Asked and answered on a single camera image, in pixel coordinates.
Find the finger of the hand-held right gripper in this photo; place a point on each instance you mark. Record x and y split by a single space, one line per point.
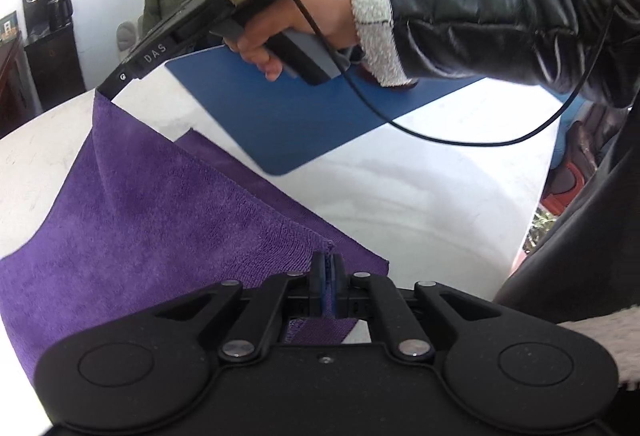
150 58

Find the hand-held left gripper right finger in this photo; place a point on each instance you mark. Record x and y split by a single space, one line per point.
336 288

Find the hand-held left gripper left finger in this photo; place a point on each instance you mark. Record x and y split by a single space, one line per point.
320 288

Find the purple towel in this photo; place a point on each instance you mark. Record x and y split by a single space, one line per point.
150 226

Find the person's right forearm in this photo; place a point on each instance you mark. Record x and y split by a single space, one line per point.
475 25

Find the person's left forearm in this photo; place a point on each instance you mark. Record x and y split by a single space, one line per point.
610 346

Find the person's right hand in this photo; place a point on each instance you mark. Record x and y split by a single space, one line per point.
330 10

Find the black water dispenser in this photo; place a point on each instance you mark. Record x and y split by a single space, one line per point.
52 60

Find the black electric kettle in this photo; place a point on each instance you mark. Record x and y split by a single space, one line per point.
60 13

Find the dark wooden office desk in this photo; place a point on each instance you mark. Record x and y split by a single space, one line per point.
12 90

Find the blue table mat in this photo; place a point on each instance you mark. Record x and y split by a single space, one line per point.
280 115

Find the person's black jacket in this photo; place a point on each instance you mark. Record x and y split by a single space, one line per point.
585 241

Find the green picture frame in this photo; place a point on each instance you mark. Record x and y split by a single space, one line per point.
7 25

